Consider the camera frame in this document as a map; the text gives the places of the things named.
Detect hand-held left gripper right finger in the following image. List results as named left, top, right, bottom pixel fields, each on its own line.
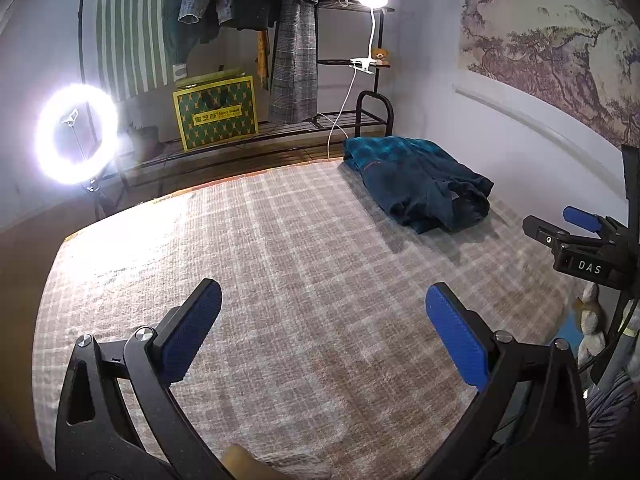
left=415, top=282, right=591, bottom=480

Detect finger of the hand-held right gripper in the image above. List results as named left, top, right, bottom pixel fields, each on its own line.
left=522, top=215, right=608, bottom=261
left=562, top=205, right=621, bottom=238

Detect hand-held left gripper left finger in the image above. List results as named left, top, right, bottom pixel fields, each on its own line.
left=55, top=277, right=236, bottom=480

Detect blue plaid fleece garment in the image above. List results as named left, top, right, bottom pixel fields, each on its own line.
left=342, top=136, right=496, bottom=235

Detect black metal clothes rack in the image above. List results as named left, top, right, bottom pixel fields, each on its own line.
left=77, top=0, right=396, bottom=196

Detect plush rabbit toy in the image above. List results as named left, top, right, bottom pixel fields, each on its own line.
left=572, top=282, right=608, bottom=361

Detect beige plaid blanket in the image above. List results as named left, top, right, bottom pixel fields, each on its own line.
left=32, top=157, right=586, bottom=480

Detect person's striped pants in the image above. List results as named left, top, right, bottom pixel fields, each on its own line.
left=582, top=370, right=640, bottom=441

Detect potted plant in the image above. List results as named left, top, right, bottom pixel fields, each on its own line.
left=125, top=122, right=161, bottom=158

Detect yellow green patterned box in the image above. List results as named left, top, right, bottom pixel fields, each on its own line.
left=172, top=76, right=260, bottom=153

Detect yellow hanging scarf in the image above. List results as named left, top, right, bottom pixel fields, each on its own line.
left=254, top=30, right=272, bottom=92

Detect grey plaid coat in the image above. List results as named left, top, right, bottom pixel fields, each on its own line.
left=267, top=0, right=323, bottom=123

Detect dark green jacket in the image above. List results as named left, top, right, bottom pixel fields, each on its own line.
left=162, top=0, right=223, bottom=68

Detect landscape wall mural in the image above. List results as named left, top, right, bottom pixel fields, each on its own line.
left=460, top=0, right=640, bottom=148

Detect black metal bed rail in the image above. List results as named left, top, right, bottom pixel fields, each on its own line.
left=355, top=91, right=394, bottom=139

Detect white ring light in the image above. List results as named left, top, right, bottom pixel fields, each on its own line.
left=32, top=82, right=123, bottom=221

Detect white lamp cable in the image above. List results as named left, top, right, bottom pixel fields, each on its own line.
left=326, top=67, right=373, bottom=163

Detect green striped wall poster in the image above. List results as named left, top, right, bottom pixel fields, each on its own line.
left=95, top=0, right=173, bottom=103

